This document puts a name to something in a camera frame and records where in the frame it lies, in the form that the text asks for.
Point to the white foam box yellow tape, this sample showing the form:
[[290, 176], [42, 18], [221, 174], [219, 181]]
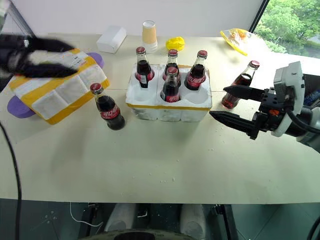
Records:
[[62, 92]]

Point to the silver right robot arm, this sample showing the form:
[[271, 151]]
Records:
[[311, 117]]

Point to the purple flat mat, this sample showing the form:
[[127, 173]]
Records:
[[18, 108]]

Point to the white tissue pack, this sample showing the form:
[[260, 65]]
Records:
[[111, 40]]

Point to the stacked paper cups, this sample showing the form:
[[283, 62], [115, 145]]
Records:
[[150, 35]]

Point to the clear yellow snack bag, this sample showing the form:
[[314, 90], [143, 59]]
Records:
[[235, 37]]

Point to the dark rounded robot body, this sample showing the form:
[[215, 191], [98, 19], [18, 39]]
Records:
[[140, 235]]

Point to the blue patterned object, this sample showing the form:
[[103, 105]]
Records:
[[312, 97]]

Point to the yellow crumpled bag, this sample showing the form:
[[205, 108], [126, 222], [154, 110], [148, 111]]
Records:
[[175, 43]]

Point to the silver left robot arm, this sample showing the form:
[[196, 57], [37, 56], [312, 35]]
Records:
[[3, 12]]

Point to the dark window frame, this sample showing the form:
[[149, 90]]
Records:
[[260, 15]]

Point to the white rounded robot leg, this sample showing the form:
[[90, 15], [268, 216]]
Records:
[[120, 217], [193, 218]]

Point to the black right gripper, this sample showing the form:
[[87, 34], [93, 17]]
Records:
[[271, 110]]

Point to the glass cola bottle red cap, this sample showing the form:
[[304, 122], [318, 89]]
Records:
[[240, 80], [110, 112], [196, 75], [143, 70], [173, 58], [170, 90]]

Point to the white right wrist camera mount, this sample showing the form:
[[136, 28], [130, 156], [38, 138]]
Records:
[[287, 82]]

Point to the white foam bottle crate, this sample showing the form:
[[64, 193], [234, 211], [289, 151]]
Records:
[[172, 110]]

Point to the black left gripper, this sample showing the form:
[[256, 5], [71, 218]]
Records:
[[11, 55]]

